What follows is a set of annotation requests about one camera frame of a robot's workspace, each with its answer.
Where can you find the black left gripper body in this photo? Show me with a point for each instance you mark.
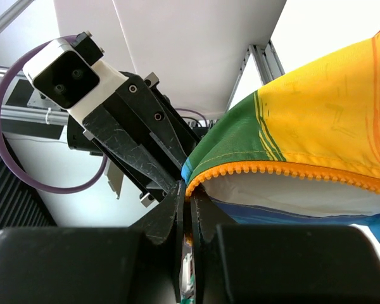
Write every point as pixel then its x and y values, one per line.
pixel 80 139

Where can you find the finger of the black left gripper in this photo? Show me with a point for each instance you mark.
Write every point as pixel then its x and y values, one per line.
pixel 149 118
pixel 132 157

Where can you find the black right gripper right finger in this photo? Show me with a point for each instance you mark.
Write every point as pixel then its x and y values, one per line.
pixel 216 260

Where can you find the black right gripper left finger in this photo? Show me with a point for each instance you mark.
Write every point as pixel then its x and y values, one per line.
pixel 156 277

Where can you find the rainbow striped jacket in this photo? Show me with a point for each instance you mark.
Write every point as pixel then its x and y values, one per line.
pixel 302 149

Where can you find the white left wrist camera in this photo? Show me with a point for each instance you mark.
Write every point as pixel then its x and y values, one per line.
pixel 71 72

